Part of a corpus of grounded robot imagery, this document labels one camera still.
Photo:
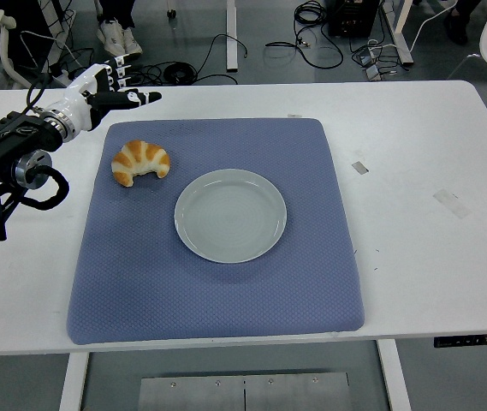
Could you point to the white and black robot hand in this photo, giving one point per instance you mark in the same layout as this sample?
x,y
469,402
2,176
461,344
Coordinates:
x,y
78,100

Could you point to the golden croissant bread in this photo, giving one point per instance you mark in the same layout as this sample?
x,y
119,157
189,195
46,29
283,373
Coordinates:
x,y
140,156

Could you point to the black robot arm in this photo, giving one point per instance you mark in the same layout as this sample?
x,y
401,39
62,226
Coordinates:
x,y
12,132

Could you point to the round grey plate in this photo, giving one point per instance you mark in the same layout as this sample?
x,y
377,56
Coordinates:
x,y
230,218

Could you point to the person's white shoe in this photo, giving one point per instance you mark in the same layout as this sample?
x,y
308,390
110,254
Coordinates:
x,y
111,36
132,43

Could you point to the white office chair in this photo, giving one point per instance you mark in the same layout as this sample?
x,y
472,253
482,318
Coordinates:
x,y
5,55

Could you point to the person's legs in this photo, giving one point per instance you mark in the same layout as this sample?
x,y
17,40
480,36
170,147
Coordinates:
x,y
116,9

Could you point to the black caster wheel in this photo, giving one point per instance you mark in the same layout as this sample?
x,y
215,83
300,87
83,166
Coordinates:
x,y
171,13

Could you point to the blue quilted mat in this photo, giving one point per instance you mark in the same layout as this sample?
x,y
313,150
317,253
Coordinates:
x,y
226,299

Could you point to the white table leg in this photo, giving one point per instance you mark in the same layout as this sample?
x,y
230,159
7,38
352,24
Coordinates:
x,y
395,381
74,381

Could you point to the black equipment box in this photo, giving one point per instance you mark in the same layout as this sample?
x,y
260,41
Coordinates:
x,y
352,17

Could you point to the small grey tape piece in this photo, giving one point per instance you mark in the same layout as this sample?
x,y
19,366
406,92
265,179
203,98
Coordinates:
x,y
360,168

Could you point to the grey power adapter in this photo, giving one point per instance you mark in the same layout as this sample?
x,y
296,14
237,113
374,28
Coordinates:
x,y
373,73

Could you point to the person's black shoe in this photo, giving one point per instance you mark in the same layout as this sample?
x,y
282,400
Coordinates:
x,y
457,31

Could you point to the large clear tape piece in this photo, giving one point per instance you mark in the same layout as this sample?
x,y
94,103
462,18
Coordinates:
x,y
451,204

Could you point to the black table control panel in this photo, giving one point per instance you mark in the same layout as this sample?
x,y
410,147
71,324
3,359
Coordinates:
x,y
474,340

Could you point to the white desk frame foot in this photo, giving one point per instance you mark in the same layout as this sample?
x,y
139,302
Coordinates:
x,y
400,34
231,38

